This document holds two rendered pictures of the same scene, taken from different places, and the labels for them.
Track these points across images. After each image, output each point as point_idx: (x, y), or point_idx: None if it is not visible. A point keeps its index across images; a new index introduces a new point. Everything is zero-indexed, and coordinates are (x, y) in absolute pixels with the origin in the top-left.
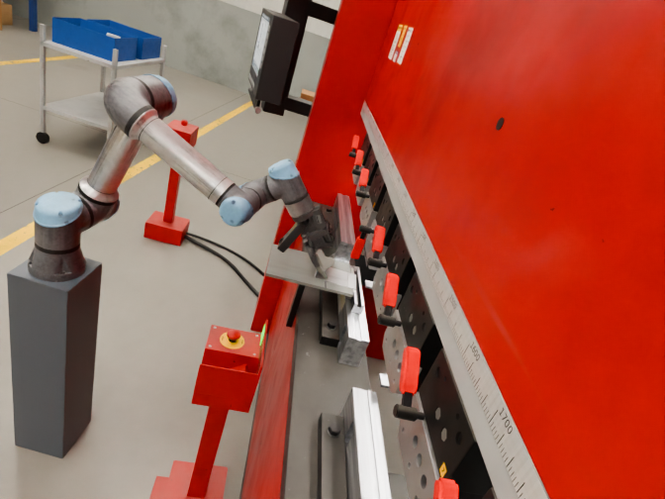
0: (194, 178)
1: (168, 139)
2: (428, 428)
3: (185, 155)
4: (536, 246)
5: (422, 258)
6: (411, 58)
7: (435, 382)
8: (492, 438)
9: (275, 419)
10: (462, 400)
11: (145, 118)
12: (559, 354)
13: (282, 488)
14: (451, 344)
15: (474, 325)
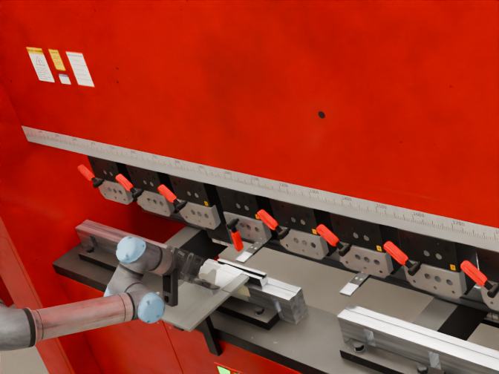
0: (105, 319)
1: (64, 314)
2: (428, 263)
3: (85, 311)
4: (407, 158)
5: (327, 203)
6: (116, 81)
7: (411, 244)
8: (460, 234)
9: None
10: (433, 236)
11: (36, 318)
12: (455, 187)
13: None
14: (401, 222)
15: (406, 205)
